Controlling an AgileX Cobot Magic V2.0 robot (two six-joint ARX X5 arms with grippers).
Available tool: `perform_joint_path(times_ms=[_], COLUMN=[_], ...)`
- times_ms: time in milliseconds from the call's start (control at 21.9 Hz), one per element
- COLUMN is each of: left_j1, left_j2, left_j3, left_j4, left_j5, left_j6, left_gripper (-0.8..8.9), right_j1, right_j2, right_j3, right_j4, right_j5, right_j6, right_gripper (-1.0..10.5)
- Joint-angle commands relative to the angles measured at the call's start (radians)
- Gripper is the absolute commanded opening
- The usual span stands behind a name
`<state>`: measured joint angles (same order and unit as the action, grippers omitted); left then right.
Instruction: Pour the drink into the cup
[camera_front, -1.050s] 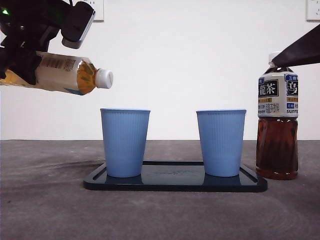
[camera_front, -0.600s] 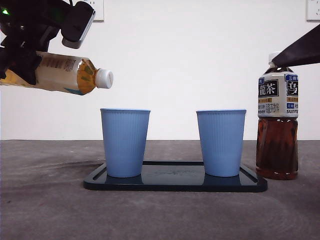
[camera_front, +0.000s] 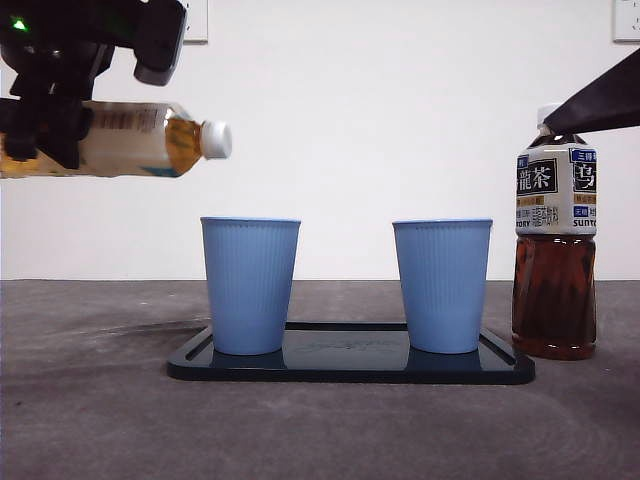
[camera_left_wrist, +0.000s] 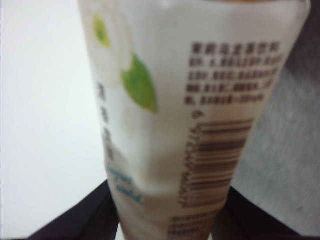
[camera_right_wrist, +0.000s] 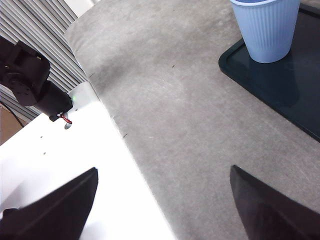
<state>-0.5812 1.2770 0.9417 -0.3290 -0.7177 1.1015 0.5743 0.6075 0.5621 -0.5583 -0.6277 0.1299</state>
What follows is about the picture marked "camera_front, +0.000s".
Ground dark oolong tea bottle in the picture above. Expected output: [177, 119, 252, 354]
[510, 103, 599, 362]

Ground blue ribbed cup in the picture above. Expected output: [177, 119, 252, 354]
[391, 216, 495, 356]
[199, 215, 304, 357]

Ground dark blue tray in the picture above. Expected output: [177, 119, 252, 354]
[165, 321, 538, 386]

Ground white wall socket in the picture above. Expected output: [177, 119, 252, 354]
[181, 0, 210, 46]
[612, 0, 640, 44]

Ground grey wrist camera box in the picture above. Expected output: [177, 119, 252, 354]
[131, 0, 189, 88]

